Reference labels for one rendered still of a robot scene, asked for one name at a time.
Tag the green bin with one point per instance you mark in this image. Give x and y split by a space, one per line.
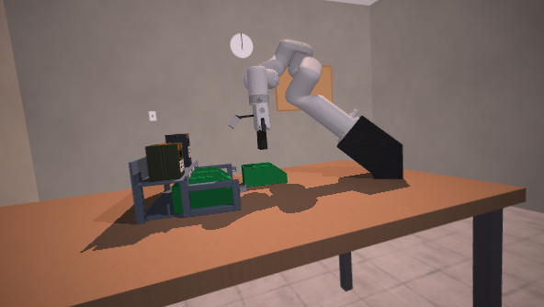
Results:
262 174
207 169
207 174
202 198

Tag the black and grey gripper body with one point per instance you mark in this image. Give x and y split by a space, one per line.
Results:
258 115

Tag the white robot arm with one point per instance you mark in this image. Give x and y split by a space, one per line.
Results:
290 53

